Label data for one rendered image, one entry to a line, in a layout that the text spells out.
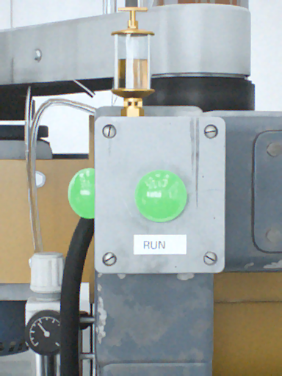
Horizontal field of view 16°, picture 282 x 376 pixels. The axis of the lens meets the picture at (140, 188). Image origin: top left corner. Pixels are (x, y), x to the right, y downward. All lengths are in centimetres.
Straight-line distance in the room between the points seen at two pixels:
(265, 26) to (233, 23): 516
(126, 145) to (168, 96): 18
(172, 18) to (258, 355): 35
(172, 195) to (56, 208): 45
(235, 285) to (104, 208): 33
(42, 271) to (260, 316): 22
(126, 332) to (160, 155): 12
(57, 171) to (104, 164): 43
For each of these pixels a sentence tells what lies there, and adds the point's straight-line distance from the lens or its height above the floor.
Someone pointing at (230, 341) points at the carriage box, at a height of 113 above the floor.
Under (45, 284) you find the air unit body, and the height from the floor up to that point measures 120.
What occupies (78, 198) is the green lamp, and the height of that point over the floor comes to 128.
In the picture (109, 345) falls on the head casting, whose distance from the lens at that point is 62.
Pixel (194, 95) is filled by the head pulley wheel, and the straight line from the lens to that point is 72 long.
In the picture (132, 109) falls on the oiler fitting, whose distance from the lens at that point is 64.
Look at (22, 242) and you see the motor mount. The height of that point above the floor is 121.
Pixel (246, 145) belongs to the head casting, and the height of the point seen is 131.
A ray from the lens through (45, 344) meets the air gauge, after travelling 82.
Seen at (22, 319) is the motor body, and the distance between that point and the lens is 106.
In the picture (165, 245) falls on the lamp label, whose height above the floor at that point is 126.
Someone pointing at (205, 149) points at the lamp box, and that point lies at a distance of 56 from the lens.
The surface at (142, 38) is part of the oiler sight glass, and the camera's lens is 64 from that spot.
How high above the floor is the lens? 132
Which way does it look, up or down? 3 degrees down
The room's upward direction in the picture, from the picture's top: straight up
